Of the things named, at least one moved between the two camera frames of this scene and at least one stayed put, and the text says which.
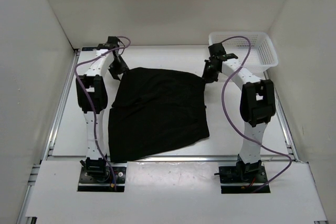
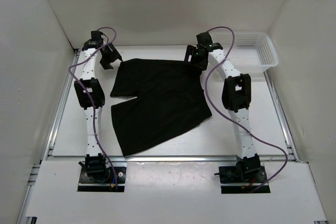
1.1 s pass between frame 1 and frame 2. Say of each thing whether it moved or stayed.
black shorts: moved
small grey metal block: moved
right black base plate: stayed
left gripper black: moved
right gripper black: moved
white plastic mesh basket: stayed
